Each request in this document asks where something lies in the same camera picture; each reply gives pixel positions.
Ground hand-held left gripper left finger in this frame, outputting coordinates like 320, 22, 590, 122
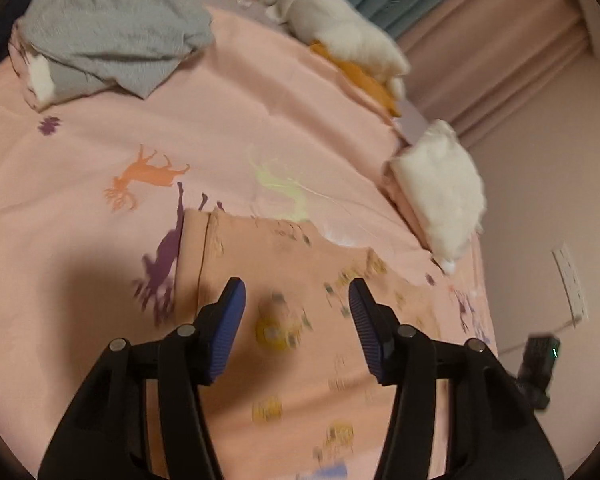
37, 276, 247, 480

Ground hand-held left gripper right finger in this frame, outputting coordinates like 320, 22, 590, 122
347, 277, 565, 480

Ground pink cartoon print pants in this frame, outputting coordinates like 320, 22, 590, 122
145, 208, 473, 480

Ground white folded cloth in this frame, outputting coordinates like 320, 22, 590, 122
389, 120, 487, 275

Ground lilac fabric tag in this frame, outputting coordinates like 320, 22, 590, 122
392, 99, 431, 146

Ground pink animal print bedsheet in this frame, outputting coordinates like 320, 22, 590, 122
0, 5, 498, 480

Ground white orange plush duck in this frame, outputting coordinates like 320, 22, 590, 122
228, 0, 411, 117

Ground pale pink white-cuffed garment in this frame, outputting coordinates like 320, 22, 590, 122
7, 25, 111, 111

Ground pink curtain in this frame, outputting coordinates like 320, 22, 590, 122
210, 0, 600, 148

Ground grey garment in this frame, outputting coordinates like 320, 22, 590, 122
19, 0, 215, 100

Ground dark navy garment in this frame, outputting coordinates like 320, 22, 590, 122
0, 0, 51, 76

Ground thin cable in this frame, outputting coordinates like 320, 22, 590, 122
497, 317, 583, 356

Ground white wall outlet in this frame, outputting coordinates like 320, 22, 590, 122
551, 243, 589, 322

